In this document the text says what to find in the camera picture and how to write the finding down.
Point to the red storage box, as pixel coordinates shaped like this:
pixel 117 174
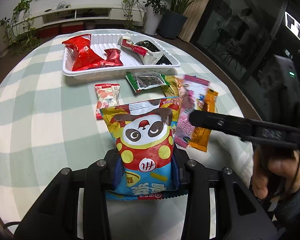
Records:
pixel 48 31
pixel 72 27

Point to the small dark red packet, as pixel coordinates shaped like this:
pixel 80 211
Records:
pixel 112 57

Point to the red storage box right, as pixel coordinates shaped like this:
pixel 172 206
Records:
pixel 72 27

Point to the trailing vine plant right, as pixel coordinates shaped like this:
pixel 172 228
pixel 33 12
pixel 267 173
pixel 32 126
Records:
pixel 131 7

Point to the red storage box left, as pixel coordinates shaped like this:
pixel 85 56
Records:
pixel 48 31

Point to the plant in white pot right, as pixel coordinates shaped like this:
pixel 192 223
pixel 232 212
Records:
pixel 154 12

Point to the glass sliding door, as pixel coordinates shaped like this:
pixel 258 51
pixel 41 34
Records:
pixel 241 36

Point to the plant in white pot left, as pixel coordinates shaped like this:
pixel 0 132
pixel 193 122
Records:
pixel 4 37

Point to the grey right sleeve forearm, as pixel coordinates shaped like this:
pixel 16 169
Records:
pixel 287 211

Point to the pink minion snack bag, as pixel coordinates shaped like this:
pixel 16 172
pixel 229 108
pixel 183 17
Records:
pixel 193 92

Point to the black snack bag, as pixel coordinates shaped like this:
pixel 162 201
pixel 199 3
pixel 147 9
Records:
pixel 154 56

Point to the white plastic tray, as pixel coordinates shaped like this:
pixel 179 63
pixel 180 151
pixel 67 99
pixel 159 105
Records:
pixel 131 61

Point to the trailing vine plant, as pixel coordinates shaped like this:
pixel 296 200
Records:
pixel 22 33
pixel 131 7

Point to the green seed packet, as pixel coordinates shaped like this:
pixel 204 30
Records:
pixel 145 80

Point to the panda cartoon snack bag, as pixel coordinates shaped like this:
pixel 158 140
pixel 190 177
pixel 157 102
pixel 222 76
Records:
pixel 143 133

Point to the gold snack packet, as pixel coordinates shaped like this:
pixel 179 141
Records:
pixel 174 86

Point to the right hand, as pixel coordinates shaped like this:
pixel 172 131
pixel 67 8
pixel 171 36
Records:
pixel 285 168

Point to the beige curtain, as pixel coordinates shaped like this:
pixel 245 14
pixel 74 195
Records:
pixel 193 13

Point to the trailing vine plant left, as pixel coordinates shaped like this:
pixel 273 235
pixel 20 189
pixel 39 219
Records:
pixel 22 33

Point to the large leaf plant dark pot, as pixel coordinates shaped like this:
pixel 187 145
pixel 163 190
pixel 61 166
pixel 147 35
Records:
pixel 177 7

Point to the white tv console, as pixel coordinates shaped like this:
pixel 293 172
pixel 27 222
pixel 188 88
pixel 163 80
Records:
pixel 114 14

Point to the large red snack bag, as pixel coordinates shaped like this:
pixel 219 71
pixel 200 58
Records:
pixel 84 57

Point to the plant in white pot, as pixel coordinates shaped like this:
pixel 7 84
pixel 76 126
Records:
pixel 4 37
pixel 154 12

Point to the white red fruit packet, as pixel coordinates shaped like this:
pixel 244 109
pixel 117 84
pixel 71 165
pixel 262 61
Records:
pixel 107 96

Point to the white red snack bag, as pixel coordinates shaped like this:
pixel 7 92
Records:
pixel 126 42

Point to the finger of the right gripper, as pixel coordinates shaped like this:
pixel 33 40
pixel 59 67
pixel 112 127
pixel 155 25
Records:
pixel 227 124

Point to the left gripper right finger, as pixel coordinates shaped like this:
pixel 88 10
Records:
pixel 238 213

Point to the green checked tablecloth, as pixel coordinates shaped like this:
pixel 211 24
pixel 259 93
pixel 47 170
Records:
pixel 48 122

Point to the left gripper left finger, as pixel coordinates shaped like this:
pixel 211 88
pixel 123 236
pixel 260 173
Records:
pixel 54 214

